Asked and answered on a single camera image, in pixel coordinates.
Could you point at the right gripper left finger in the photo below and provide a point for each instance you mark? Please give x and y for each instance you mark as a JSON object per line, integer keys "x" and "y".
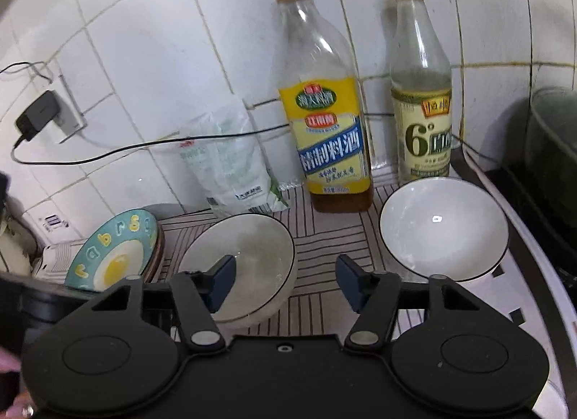
{"x": 196, "y": 296}

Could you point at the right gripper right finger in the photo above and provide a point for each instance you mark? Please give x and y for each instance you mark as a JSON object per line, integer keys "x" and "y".
{"x": 374, "y": 297}

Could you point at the white black-rimmed large bowl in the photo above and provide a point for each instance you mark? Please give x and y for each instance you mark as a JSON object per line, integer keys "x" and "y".
{"x": 266, "y": 266}

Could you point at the blue fried egg plate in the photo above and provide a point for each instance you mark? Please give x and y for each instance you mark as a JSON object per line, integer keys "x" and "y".
{"x": 120, "y": 247}

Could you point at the white black-rimmed small bowl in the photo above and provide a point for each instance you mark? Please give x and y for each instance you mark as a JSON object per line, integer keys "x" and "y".
{"x": 444, "y": 226}

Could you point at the person's left hand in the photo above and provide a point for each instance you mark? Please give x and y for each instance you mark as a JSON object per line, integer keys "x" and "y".
{"x": 15, "y": 401}

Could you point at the white rice cooker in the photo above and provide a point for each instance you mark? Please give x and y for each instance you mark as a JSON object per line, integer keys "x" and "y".
{"x": 18, "y": 245}

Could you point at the white salt bag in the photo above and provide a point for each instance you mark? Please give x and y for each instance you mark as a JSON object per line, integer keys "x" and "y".
{"x": 224, "y": 155}

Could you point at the cooking wine bottle yellow label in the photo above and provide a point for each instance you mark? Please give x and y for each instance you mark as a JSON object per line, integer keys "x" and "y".
{"x": 318, "y": 87}

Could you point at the black stove pot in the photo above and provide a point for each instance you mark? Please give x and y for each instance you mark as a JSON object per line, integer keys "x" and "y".
{"x": 541, "y": 184}

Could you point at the black power adapter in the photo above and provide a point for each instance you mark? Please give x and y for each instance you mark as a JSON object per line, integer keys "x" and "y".
{"x": 37, "y": 115}

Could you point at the white vinegar bottle yellow cap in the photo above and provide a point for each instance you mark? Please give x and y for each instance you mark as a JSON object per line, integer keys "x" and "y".
{"x": 421, "y": 93}

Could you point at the wall sticker label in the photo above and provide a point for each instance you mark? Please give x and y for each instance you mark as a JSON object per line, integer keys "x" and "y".
{"x": 53, "y": 223}

